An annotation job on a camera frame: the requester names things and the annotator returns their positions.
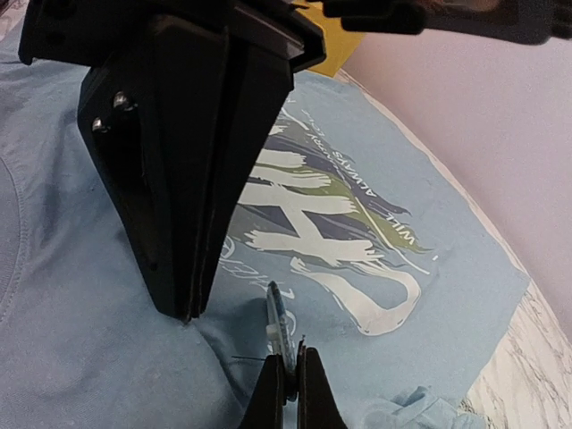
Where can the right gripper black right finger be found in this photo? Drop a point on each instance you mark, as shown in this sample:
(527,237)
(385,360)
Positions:
(316,405)

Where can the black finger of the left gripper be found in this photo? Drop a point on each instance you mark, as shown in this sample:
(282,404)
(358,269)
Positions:
(148,116)
(256,83)

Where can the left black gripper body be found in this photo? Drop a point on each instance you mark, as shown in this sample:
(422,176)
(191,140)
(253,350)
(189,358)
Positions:
(87,32)

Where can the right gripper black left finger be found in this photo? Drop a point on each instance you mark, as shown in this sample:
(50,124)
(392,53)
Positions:
(265,408)

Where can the portrait brooch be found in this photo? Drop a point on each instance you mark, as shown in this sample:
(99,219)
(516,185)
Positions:
(280,337)

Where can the light blue printed t-shirt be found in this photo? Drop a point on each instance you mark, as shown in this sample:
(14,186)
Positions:
(382,266)

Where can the yellow plastic basket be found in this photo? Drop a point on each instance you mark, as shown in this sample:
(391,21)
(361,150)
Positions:
(339,44)

